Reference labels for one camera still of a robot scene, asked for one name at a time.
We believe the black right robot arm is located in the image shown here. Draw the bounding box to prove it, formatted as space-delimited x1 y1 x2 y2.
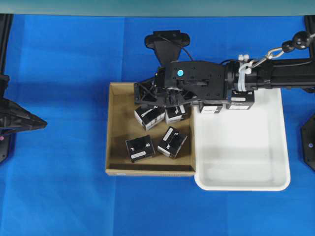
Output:
134 59 315 108

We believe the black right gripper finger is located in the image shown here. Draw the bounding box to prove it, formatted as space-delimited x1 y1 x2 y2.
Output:
157 88 197 107

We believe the black white small box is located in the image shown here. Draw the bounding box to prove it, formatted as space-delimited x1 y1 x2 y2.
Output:
126 135 156 163
165 105 187 124
199 103 223 114
226 90 255 110
157 126 188 159
134 106 165 131

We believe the blue table cloth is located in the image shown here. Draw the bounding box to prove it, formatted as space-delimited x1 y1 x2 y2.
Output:
0 15 315 236

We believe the brown cardboard box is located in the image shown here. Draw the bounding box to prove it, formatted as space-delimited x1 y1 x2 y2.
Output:
105 82 196 177

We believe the white zip tie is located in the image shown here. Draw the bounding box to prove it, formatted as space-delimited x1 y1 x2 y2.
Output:
237 55 254 92

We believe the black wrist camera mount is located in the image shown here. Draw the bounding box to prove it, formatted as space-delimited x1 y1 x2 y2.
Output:
144 30 192 67

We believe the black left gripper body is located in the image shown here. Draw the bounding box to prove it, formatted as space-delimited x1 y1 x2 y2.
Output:
0 98 47 135

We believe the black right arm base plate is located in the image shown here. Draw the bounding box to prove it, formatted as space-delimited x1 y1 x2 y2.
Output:
301 116 315 171

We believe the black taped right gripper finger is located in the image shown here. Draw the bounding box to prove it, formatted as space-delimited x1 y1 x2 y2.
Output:
133 77 166 106

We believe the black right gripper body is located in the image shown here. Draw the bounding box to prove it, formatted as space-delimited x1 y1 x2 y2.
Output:
155 60 228 105

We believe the metal hook and ball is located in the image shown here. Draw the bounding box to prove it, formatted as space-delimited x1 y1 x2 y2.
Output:
251 31 315 68

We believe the teal backdrop board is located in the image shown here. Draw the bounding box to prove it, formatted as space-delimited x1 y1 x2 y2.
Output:
0 0 315 17

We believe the white plastic tray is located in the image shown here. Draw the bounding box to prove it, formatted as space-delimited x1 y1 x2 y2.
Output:
193 89 291 191

